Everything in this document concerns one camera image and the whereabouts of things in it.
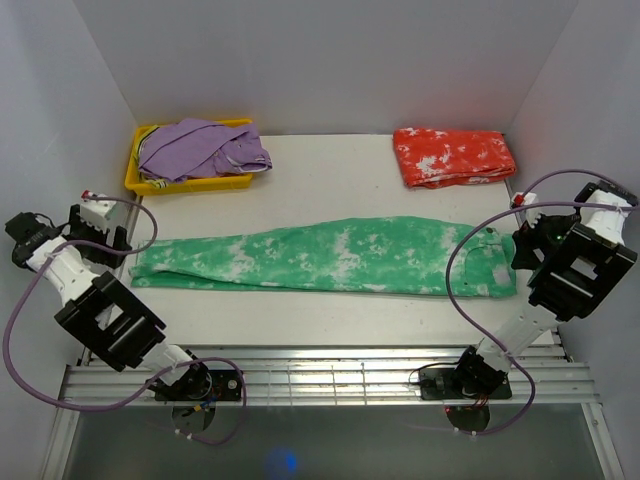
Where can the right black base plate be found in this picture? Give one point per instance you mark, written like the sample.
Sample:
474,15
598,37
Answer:
444,382

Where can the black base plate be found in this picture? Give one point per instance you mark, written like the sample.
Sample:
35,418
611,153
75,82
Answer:
220,387
444,382

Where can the purple trousers in bin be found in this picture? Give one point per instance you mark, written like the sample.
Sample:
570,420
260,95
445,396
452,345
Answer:
200,149

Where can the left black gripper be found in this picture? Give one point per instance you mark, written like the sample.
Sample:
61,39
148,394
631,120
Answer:
77,223

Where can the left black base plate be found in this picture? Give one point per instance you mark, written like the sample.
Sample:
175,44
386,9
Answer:
220,387

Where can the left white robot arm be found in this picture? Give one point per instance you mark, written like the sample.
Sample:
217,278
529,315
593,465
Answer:
78,258

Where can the green tie-dye trousers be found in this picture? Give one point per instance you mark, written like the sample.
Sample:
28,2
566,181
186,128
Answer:
402,255

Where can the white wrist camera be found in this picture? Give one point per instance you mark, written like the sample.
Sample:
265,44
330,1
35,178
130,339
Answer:
528,205
98,212

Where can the red tie-dye folded trousers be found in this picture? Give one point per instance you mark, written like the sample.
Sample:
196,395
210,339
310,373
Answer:
438,158

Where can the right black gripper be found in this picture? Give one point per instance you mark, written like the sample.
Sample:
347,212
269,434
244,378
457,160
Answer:
523,257

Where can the aluminium rail frame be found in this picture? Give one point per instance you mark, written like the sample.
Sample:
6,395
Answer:
350,414

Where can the yellow plastic bin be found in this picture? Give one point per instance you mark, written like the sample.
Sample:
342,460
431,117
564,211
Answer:
135,182

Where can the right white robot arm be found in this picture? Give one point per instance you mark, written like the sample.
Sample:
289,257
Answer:
575,261

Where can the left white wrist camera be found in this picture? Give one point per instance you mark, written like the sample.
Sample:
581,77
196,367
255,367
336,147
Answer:
98,212

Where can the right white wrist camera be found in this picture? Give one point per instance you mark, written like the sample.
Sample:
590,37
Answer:
528,205

